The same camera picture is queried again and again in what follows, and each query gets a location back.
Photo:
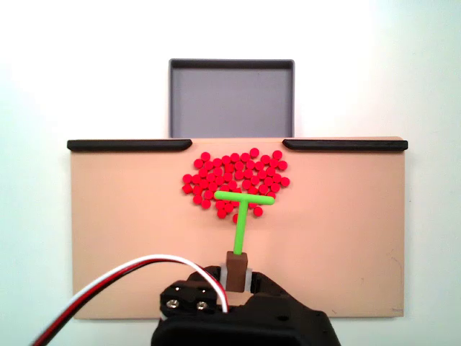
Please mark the beige board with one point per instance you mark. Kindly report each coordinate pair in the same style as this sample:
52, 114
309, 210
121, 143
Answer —
324, 234

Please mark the grey plastic tray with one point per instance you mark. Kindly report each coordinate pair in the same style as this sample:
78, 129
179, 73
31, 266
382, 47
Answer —
230, 101

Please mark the black foam strip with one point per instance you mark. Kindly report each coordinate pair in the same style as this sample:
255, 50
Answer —
345, 145
126, 145

